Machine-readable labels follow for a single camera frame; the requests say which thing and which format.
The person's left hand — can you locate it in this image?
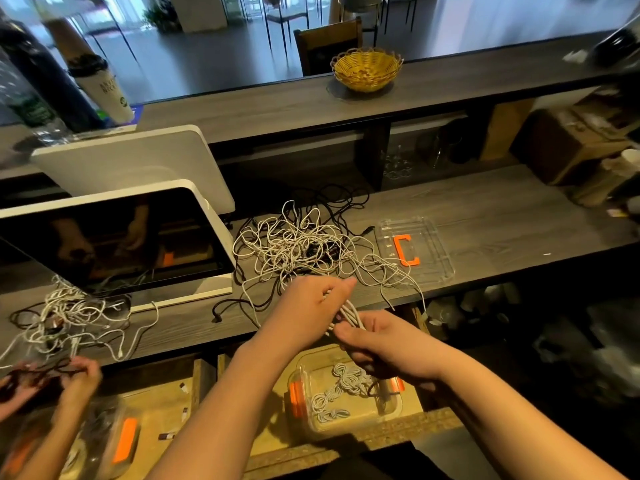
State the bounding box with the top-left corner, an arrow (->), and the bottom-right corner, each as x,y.
255,275 -> 358,372

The person's right hand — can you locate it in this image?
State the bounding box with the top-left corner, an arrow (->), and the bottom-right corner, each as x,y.
333,309 -> 457,389

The clear container drawer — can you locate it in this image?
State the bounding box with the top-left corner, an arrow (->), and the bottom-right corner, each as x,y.
0,395 -> 141,480
287,343 -> 407,438

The another person's forearm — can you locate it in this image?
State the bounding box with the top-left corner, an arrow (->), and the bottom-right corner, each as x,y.
15,409 -> 83,480

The person's left forearm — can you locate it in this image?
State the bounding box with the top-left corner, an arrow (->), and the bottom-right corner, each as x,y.
145,345 -> 296,480

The person's right forearm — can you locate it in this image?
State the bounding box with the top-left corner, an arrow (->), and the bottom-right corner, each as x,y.
430,355 -> 626,480

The brown cardboard box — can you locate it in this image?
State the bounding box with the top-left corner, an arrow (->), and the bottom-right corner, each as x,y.
520,99 -> 631,186

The wooden drawer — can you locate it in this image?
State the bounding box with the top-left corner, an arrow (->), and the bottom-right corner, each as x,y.
218,299 -> 467,480
0,357 -> 218,480

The pile of white containers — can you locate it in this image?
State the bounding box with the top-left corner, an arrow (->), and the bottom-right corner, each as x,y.
430,283 -> 521,332

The white touchscreen monitor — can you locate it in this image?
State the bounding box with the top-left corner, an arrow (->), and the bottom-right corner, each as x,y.
0,179 -> 238,314

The grey wooden bar counter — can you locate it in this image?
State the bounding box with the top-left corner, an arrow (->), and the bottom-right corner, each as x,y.
0,33 -> 640,181

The white customer display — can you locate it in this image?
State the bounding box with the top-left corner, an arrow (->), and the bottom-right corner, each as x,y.
30,125 -> 236,216

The flat cardboard sheet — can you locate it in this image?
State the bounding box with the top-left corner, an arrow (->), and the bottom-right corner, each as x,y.
480,97 -> 536,161

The yellow woven basket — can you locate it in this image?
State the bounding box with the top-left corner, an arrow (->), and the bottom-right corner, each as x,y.
331,47 -> 405,94

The brown wooden chair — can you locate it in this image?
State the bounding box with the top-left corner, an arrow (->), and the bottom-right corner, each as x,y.
294,19 -> 363,78

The white paper coffee cup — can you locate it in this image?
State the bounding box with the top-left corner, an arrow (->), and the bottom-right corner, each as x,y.
67,53 -> 136,126

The black metal chair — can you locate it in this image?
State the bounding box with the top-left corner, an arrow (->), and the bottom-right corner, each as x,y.
340,0 -> 384,46
262,0 -> 311,52

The green potted plant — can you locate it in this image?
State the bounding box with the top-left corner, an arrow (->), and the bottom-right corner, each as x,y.
145,3 -> 182,34

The clear plastic water bottle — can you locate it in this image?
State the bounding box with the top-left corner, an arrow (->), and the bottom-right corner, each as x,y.
0,55 -> 71,146

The black thermos bottle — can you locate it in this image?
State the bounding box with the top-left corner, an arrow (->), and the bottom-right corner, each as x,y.
0,15 -> 106,134

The black device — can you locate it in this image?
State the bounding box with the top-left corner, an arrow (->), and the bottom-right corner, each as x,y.
590,15 -> 640,68

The round wooden table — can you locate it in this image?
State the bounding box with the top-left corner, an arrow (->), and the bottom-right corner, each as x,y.
25,0 -> 96,66

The clear lid orange handle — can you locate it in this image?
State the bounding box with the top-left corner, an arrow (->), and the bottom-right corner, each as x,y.
375,217 -> 457,289

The bundle of black cables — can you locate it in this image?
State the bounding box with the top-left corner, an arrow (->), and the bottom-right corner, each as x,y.
300,185 -> 373,236

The black coiled cable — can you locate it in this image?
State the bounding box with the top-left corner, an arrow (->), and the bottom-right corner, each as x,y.
5,359 -> 86,388

